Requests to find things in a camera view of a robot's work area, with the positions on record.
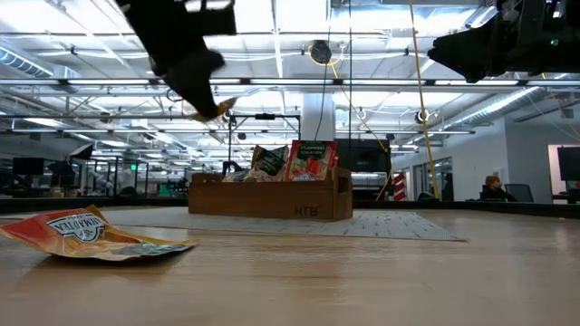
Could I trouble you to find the wooden three-compartment tray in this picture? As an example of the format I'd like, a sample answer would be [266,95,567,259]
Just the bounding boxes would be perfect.
[188,167,353,222]

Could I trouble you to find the person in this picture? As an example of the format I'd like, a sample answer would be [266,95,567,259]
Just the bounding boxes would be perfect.
[478,175,517,203]

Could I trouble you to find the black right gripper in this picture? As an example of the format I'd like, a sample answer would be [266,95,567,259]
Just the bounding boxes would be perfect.
[428,0,552,83]

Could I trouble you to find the grey ribbed mat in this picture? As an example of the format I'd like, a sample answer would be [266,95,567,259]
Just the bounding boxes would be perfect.
[101,207,468,243]

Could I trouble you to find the red white striped post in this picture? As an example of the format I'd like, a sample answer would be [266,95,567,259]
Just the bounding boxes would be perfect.
[392,172,408,202]

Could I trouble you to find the black monitor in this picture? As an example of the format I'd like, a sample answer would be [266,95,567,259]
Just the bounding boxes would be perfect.
[337,138,392,174]
[556,145,580,183]
[12,157,45,177]

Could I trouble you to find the red strawberry tea packet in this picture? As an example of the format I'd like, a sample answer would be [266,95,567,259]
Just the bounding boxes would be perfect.
[284,139,339,182]

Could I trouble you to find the orange mango tea packet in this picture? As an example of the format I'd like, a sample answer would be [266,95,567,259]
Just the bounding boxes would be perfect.
[0,204,199,263]
[189,96,238,123]

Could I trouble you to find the black background rig frame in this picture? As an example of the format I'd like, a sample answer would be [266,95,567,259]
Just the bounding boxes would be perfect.
[226,112,303,176]

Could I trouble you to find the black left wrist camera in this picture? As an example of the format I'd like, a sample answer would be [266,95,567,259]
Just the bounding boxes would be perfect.
[183,0,237,36]

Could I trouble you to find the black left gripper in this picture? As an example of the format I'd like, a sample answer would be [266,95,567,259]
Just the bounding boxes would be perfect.
[115,0,227,120]

